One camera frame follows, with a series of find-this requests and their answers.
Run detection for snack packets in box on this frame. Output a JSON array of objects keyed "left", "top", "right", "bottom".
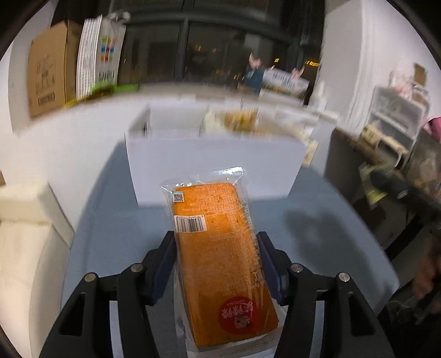
[{"left": 203, "top": 107, "right": 260, "bottom": 134}]

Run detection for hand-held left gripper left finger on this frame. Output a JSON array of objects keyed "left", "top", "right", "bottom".
[{"left": 38, "top": 230, "right": 178, "bottom": 358}]

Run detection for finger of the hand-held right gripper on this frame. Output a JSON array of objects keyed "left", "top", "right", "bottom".
[{"left": 369, "top": 168, "right": 441, "bottom": 236}]

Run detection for orange cake packet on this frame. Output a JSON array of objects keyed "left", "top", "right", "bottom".
[{"left": 160, "top": 167, "right": 289, "bottom": 352}]

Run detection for dark cabinet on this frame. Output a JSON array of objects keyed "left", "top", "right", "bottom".
[{"left": 325, "top": 127, "right": 441, "bottom": 260}]

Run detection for white box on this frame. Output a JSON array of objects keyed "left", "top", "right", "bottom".
[{"left": 124, "top": 102, "right": 311, "bottom": 208}]

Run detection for pink cup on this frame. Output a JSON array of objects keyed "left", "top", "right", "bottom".
[{"left": 426, "top": 116, "right": 441, "bottom": 142}]

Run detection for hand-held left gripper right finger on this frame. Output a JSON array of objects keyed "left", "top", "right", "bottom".
[{"left": 256, "top": 231, "right": 396, "bottom": 358}]

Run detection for white shelf rack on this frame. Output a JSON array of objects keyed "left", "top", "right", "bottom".
[{"left": 357, "top": 83, "right": 432, "bottom": 163}]

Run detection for landscape printed box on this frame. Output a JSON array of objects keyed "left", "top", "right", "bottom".
[{"left": 261, "top": 68, "right": 310, "bottom": 100}]

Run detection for white plastic bags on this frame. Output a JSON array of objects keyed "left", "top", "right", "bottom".
[{"left": 305, "top": 80, "right": 327, "bottom": 111}]

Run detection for white cushion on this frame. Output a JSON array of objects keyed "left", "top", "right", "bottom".
[{"left": 0, "top": 182, "right": 75, "bottom": 345}]

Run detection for brown cardboard box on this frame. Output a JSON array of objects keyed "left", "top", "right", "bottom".
[{"left": 27, "top": 20, "right": 84, "bottom": 118}]

